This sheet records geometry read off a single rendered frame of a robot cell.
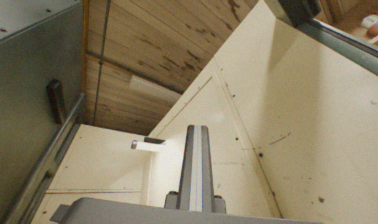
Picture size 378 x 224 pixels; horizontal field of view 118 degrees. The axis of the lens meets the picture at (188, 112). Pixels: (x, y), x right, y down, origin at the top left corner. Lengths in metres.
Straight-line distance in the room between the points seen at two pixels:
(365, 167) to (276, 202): 0.18
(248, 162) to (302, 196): 0.13
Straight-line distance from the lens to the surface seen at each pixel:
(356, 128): 0.40
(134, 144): 0.89
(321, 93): 0.43
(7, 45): 0.58
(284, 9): 0.52
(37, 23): 0.66
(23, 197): 1.05
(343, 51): 0.47
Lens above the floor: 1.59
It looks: 38 degrees up
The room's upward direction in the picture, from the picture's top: 7 degrees counter-clockwise
